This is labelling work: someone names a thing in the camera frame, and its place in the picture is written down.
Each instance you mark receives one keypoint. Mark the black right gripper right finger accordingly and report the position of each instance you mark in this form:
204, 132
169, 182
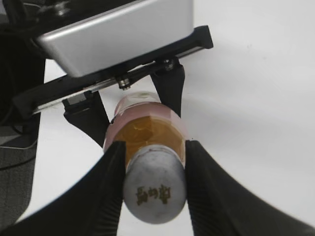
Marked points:
221, 206

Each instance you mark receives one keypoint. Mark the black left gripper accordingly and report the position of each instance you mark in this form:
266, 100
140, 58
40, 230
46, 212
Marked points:
83, 106

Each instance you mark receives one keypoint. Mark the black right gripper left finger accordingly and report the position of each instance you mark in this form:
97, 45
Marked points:
92, 207

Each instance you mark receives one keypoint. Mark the peach oolong tea bottle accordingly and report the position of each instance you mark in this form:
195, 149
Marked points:
140, 119

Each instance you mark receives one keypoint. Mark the white bottle cap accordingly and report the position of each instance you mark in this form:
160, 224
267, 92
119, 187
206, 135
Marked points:
155, 188

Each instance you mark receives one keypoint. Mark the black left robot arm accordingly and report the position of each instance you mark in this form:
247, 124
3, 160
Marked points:
22, 90

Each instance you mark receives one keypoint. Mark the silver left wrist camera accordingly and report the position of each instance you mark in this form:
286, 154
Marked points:
118, 35

